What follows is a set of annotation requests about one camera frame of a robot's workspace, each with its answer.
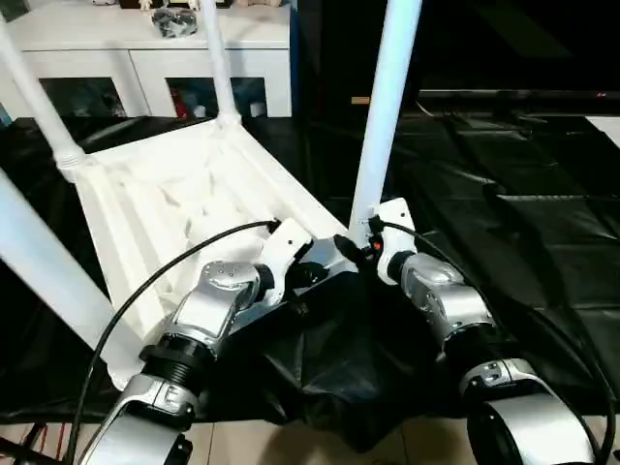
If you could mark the black cabinet with yellow label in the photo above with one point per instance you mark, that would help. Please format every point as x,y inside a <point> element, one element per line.
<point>334,48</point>

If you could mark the black work mat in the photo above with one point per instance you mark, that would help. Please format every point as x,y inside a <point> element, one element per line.
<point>508,194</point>

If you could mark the white flat board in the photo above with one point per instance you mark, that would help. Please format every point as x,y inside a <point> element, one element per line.
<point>605,131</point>

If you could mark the small white jar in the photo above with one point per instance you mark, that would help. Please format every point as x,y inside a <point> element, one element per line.
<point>199,110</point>
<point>257,108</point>

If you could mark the white cabinet with glass doors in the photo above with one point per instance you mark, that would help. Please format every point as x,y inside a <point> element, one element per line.
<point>121,53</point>

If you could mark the red package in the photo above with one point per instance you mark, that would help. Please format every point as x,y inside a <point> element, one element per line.
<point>180,102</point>

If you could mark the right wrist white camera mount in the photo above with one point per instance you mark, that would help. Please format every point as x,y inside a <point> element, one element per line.
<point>397,218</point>

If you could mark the white plastic table top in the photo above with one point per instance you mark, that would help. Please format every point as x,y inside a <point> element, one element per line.
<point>169,194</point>

